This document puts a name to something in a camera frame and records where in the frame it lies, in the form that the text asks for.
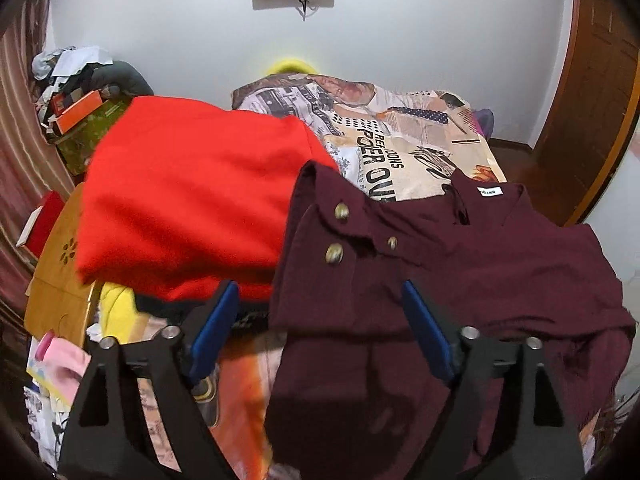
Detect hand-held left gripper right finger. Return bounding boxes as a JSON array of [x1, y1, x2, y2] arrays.
[[400, 280, 586, 480]]

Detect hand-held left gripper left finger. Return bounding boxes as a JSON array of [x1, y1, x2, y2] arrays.
[[57, 280, 241, 480]]

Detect maroon button shirt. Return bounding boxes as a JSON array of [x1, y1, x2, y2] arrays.
[[264, 160, 638, 480]]

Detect yellow garment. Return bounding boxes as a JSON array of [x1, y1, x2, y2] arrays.
[[97, 282, 146, 333]]

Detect red folded garment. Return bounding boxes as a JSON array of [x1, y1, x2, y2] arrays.
[[75, 95, 341, 303]]

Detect pink cloth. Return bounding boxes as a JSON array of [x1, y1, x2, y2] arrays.
[[37, 332, 91, 406]]

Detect wooden stool with flower cutouts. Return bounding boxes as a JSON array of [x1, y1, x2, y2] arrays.
[[24, 182, 103, 348]]

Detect printed papers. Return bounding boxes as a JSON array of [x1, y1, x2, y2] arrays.
[[22, 385, 68, 466]]

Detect red book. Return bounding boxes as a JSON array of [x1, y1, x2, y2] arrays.
[[16, 191, 66, 260]]

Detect newspaper printed blanket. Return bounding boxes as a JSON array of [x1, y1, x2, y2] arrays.
[[135, 72, 621, 480]]

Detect green box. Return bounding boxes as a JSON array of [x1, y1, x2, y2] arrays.
[[55, 97, 136, 176]]

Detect striped brown curtain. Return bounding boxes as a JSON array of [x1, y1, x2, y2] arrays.
[[0, 0, 76, 311]]

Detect orange box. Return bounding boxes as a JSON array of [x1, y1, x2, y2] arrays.
[[52, 90, 101, 136]]

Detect yellow pillow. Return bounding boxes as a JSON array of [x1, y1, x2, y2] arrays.
[[266, 58, 318, 77]]

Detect wooden door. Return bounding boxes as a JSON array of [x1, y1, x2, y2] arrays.
[[532, 0, 640, 226]]

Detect pile of clutter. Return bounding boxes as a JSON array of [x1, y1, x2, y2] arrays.
[[31, 46, 153, 126]]

